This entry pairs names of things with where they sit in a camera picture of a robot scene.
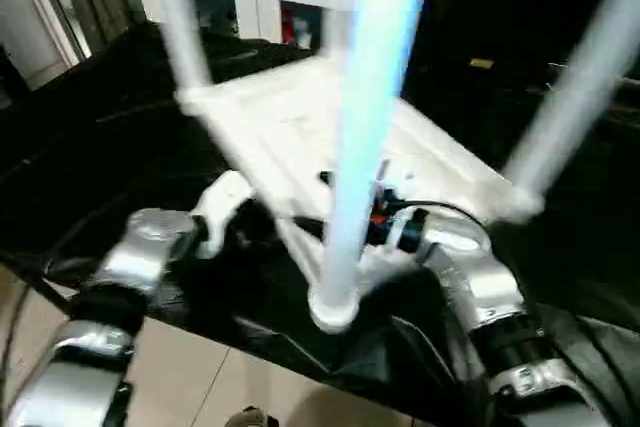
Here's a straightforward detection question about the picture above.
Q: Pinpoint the white plastic table top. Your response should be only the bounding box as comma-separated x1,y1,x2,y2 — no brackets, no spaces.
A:
175,55,546,293

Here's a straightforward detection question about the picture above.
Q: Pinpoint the white plastic table leg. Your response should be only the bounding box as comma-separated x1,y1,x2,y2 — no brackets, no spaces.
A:
158,0,216,108
503,0,640,223
308,0,437,336

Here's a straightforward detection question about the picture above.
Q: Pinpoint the black table mat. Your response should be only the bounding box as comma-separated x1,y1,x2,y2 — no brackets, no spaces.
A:
0,22,640,418

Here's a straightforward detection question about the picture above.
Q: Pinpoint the silver metal rod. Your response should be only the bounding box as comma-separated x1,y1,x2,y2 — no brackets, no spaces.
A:
550,62,640,88

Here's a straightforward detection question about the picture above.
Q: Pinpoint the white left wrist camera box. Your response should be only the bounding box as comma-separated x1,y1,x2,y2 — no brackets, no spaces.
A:
190,171,257,260

